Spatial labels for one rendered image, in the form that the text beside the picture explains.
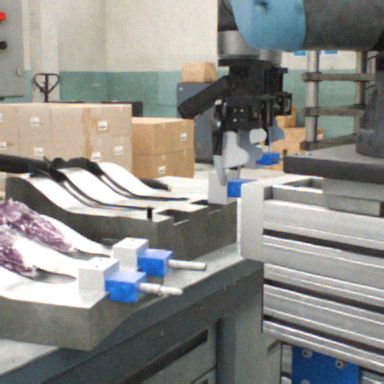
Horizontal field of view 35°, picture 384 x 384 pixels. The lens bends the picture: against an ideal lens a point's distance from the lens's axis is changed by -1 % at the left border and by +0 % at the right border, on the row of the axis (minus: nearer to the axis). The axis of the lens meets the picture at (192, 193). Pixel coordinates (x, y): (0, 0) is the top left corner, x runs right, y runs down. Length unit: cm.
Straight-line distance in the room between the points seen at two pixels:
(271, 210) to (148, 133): 504
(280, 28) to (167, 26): 894
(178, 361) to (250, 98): 47
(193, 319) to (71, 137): 403
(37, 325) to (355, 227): 39
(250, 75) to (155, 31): 866
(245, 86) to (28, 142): 447
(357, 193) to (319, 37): 16
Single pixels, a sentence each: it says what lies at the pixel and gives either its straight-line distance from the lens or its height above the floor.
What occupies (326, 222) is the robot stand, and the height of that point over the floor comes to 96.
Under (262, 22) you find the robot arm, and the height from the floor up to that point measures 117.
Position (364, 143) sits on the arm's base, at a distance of 64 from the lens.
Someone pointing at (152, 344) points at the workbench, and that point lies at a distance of 101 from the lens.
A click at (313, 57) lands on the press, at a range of 524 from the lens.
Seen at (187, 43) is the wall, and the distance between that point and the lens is 925.
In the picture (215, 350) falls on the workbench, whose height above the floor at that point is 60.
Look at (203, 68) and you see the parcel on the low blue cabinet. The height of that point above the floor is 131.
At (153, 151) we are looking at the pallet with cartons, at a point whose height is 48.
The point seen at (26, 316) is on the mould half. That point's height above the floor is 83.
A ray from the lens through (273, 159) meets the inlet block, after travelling 147.
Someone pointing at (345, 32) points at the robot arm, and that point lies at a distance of 60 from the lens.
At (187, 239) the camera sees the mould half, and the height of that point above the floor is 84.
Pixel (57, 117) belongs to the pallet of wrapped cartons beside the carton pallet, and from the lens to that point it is 513.
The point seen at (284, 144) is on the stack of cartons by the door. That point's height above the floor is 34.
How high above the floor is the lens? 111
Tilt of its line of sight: 10 degrees down
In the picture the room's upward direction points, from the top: straight up
